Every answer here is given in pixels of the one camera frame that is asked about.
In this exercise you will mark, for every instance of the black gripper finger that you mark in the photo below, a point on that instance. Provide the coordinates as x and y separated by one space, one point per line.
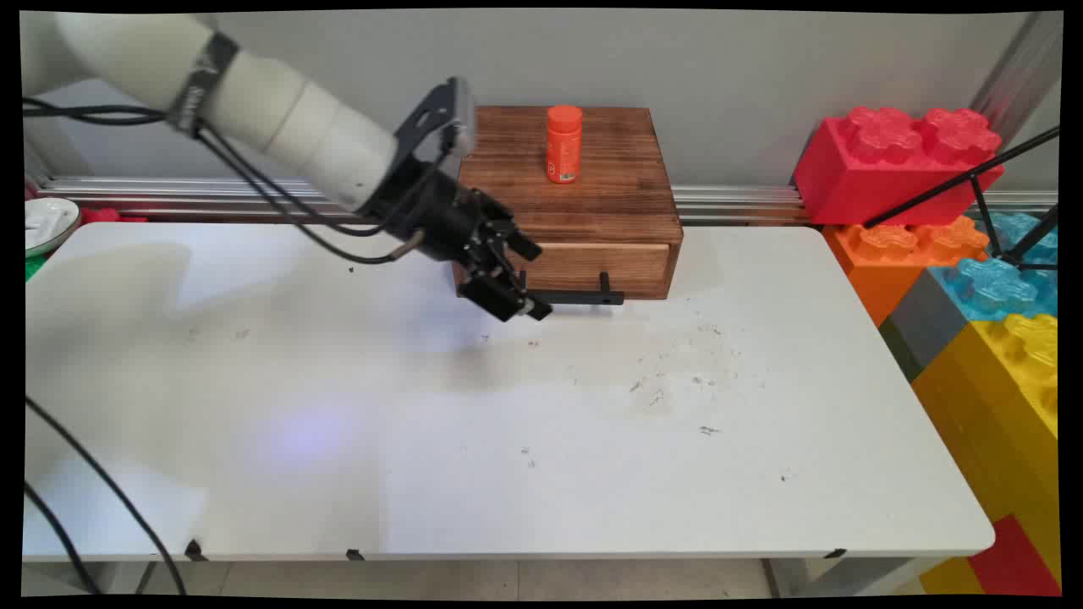
499 292
520 244

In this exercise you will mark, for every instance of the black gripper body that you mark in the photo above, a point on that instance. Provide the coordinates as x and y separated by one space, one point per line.
440 222

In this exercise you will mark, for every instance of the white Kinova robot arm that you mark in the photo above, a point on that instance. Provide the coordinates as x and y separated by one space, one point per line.
288 114

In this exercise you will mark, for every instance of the dark wooden drawer cabinet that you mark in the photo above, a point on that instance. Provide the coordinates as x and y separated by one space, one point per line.
609 203

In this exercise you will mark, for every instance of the orange plastic bottle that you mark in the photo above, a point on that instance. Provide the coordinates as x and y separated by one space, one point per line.
563 144

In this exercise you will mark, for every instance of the red flat piece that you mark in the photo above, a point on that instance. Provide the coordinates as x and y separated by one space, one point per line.
110 216

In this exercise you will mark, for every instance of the red giant toy brick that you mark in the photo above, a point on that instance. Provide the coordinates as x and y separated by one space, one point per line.
880 173

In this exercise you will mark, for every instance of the orange giant toy brick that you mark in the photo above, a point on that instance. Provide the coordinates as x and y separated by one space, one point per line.
888 262

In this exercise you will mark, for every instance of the white round dish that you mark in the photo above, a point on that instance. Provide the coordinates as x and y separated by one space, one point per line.
49 222

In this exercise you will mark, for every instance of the grey giant toy brick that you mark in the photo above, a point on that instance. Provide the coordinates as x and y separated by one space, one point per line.
918 326

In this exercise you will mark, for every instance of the green flat piece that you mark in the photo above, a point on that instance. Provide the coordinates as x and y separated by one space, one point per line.
34 267

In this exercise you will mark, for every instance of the black tripod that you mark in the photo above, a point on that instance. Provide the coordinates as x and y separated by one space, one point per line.
981 190

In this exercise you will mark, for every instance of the translucent blue giant toy brick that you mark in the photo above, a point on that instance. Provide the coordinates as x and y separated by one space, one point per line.
990 288

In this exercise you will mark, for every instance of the yellow giant toy brick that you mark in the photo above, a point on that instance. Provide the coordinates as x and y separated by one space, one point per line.
998 423

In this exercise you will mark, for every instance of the small red toy brick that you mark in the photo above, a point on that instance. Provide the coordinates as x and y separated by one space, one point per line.
1019 562

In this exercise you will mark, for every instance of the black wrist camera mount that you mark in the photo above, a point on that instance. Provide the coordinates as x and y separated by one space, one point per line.
440 114

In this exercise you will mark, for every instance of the aluminium rail along wall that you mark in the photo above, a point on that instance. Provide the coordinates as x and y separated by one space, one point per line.
169 196

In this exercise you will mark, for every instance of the white table leg frame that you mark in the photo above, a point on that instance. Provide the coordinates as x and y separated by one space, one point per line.
846 575
85 579

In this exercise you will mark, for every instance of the aluminium profile post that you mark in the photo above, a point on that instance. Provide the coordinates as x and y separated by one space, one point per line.
1019 72

